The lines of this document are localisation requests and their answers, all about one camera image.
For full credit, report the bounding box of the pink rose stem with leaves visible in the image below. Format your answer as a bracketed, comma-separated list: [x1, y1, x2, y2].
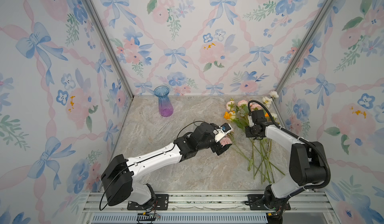
[226, 99, 262, 130]

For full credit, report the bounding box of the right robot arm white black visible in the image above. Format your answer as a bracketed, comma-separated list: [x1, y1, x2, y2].
[245, 110, 331, 210]

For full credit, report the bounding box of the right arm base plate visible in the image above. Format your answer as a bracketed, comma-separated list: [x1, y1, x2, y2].
[244, 194, 285, 212]

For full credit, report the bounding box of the blue purple glass vase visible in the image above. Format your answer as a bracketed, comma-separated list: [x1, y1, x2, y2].
[154, 86, 174, 117]

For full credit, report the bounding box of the right aluminium corner post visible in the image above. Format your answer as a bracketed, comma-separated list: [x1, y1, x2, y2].
[275, 0, 336, 93]

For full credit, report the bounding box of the pink carnation single stem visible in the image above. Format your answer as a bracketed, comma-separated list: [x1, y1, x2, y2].
[220, 136, 258, 179]

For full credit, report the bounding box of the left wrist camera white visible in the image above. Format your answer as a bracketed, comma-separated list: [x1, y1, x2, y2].
[213, 123, 233, 142]

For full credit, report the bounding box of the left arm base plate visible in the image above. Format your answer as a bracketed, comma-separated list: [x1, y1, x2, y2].
[127, 194, 169, 211]

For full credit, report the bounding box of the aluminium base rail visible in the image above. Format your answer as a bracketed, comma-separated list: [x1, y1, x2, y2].
[78, 191, 340, 224]

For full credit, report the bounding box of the left aluminium corner post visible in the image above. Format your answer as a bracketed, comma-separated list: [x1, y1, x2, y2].
[82, 0, 134, 101]

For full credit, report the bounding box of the white flower stem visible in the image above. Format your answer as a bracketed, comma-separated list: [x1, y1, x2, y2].
[262, 91, 279, 120]

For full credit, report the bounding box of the orange poppy flower stem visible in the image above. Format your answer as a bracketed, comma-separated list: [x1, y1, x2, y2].
[248, 112, 286, 184]

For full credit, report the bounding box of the black corrugated cable hose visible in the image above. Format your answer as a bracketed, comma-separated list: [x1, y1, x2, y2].
[247, 100, 331, 190]

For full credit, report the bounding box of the aluminium corner post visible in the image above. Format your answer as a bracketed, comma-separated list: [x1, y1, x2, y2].
[275, 0, 336, 93]
[82, 0, 134, 101]

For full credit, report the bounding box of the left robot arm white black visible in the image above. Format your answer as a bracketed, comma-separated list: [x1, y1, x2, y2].
[101, 121, 233, 210]

